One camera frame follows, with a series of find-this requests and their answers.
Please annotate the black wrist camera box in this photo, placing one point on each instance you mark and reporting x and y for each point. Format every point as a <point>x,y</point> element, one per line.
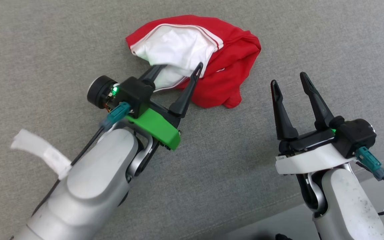
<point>357,136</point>
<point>135,93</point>

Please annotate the red and white jersey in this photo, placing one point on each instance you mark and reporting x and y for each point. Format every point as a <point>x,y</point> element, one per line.
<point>235,66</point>

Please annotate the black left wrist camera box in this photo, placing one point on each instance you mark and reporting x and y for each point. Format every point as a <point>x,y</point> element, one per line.
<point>135,93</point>

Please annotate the black round left gripper motor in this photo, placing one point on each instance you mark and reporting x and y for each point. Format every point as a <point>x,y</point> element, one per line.
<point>98,90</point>

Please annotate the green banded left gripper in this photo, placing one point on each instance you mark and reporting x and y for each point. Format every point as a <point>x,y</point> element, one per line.
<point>158,128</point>

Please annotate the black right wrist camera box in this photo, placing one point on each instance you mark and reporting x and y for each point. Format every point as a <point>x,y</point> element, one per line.
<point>357,136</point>

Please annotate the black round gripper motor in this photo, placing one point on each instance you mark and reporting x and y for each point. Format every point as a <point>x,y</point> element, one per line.
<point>371,126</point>
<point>98,90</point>

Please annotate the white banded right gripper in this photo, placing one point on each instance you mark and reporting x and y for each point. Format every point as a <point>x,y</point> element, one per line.
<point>312,160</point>

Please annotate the black round right gripper motor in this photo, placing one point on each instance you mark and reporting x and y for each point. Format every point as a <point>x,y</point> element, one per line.
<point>371,126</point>

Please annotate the grey fabric sofa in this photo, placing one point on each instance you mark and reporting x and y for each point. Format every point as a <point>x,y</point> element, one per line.
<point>45,50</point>

